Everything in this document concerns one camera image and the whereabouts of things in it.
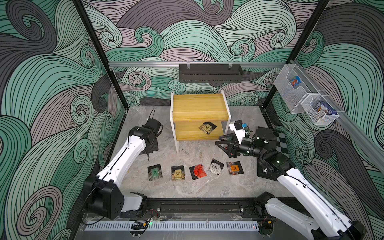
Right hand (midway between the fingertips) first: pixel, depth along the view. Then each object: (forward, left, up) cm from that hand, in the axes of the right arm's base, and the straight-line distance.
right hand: (219, 140), depth 66 cm
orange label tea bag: (-2, -13, -29) cm, 32 cm away
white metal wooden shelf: (+14, +14, +3) cm, 20 cm away
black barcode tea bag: (-4, +35, -28) cm, 45 cm away
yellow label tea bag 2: (-5, +21, -29) cm, 36 cm away
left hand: (+4, +36, -14) cm, 39 cm away
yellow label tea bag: (+17, +3, -13) cm, 22 cm away
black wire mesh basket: (+49, -1, +4) cm, 49 cm away
